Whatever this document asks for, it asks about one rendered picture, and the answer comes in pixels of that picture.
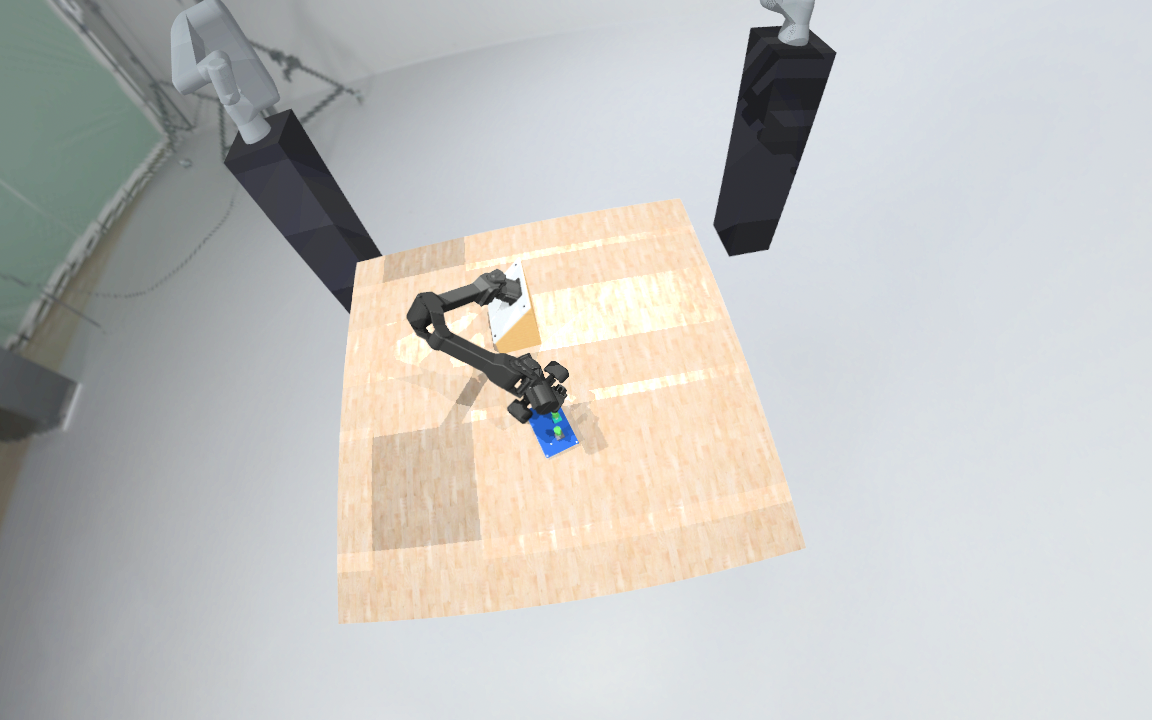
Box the blue circuit board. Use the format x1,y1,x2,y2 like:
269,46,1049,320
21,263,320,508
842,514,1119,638
528,408,579,458

